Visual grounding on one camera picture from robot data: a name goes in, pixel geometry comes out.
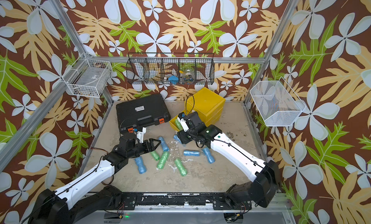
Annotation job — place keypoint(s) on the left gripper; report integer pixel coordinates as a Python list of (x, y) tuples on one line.
[(151, 142)]

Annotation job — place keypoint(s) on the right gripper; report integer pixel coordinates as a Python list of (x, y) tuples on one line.
[(182, 137)]

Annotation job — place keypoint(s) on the green trash bag roll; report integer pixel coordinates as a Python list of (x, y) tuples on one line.
[(163, 160), (155, 155), (178, 125), (180, 166)]

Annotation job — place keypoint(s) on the blue trash bag roll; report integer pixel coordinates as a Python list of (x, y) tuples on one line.
[(177, 139), (140, 165), (208, 155), (191, 153), (164, 144)]

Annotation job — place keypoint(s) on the yellow drawer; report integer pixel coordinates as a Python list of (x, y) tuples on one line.
[(182, 118)]

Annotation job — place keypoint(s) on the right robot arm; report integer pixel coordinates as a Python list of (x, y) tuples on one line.
[(263, 176)]

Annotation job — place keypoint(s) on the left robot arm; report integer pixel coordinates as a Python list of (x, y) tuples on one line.
[(68, 204)]

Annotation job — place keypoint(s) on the yellow plastic drawer cabinet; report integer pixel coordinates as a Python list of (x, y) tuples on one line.
[(208, 104)]

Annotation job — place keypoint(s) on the black plastic tool case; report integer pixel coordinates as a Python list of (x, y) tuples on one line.
[(142, 112)]

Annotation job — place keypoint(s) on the white mesh basket right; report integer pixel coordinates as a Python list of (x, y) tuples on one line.
[(277, 102)]

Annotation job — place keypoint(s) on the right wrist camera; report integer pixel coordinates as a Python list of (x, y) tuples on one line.
[(189, 121)]

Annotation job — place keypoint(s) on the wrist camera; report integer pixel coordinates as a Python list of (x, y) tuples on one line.
[(189, 121), (140, 132)]

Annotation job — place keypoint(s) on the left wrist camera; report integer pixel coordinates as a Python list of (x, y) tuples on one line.
[(140, 132)]

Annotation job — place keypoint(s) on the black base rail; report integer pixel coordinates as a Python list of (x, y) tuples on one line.
[(216, 201)]

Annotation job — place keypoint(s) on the black wire basket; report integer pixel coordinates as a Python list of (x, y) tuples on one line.
[(172, 69)]

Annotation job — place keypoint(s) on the white wire basket left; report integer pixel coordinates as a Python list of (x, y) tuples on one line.
[(89, 76)]

